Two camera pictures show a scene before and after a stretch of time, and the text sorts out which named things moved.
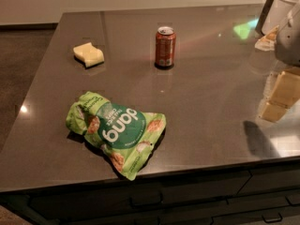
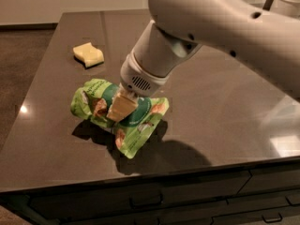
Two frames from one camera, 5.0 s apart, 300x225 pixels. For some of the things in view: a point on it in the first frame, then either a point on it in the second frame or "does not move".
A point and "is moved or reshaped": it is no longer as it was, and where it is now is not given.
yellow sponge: [89, 55] does not move
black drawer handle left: [148, 204] does not move
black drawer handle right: [272, 220] does not move
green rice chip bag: [124, 134] is moved or reshaped
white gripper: [289, 37] -> [137, 78]
